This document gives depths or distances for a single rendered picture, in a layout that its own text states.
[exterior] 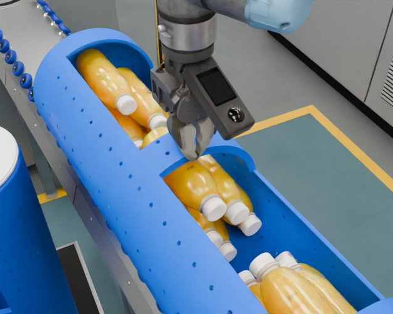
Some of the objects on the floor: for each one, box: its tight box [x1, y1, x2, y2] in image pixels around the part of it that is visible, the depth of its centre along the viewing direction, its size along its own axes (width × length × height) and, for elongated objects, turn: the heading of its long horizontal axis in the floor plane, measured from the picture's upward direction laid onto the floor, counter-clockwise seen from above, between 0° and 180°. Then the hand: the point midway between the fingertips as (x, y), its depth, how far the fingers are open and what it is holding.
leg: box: [16, 107, 57, 199], centre depth 212 cm, size 6×6×63 cm
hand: (196, 157), depth 76 cm, fingers closed, pressing on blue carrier
